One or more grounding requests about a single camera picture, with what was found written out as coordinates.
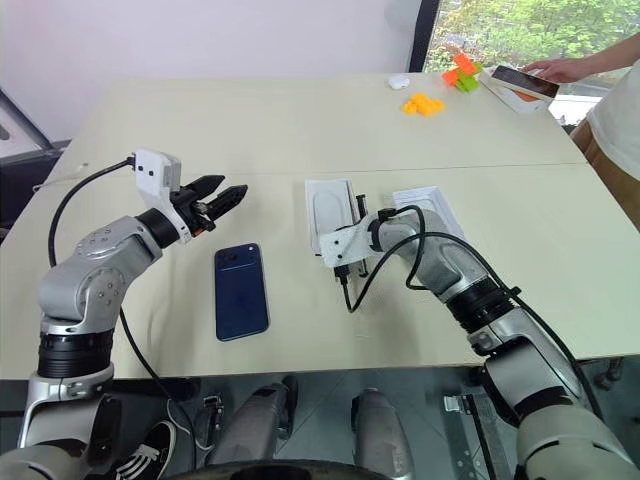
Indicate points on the black window frame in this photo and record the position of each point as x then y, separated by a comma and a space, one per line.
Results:
424, 35

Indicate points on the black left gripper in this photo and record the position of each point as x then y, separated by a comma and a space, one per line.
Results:
190, 207

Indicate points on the metal table bracket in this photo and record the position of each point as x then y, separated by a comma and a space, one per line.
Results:
470, 425

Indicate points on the black and white shoe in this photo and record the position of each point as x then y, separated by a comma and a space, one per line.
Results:
147, 457

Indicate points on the dark blue smartphone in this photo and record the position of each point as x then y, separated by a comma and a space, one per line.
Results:
241, 292

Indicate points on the bystander's bare forearm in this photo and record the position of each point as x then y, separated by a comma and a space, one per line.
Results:
607, 57

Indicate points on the green toy block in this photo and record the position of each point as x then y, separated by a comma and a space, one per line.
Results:
470, 82

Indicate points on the yellow toy block pile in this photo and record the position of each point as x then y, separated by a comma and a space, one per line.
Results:
422, 105

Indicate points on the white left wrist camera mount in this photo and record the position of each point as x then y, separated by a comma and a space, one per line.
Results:
150, 175

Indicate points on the bystander's bare hand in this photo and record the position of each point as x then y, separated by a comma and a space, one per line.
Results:
555, 70

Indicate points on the orange toy block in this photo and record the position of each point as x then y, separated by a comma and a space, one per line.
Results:
462, 64

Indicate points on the white phone box tray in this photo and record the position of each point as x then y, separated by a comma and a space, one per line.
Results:
435, 200

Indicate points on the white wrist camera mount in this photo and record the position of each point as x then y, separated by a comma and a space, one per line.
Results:
150, 175
340, 245

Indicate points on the white earbud case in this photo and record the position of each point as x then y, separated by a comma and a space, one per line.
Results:
397, 81

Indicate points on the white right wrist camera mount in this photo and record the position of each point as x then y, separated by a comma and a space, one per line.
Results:
340, 245

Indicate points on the bystander's white shirt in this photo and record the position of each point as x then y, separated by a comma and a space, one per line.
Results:
620, 130

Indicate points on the dark rounded robot leg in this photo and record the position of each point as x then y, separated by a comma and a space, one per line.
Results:
380, 435
250, 425

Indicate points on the black-screen smartphone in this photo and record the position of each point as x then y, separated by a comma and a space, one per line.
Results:
525, 81

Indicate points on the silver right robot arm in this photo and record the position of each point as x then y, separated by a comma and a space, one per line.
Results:
505, 320

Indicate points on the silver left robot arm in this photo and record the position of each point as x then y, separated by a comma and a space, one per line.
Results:
95, 280

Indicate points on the white and orange box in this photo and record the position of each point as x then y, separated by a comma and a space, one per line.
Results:
517, 102

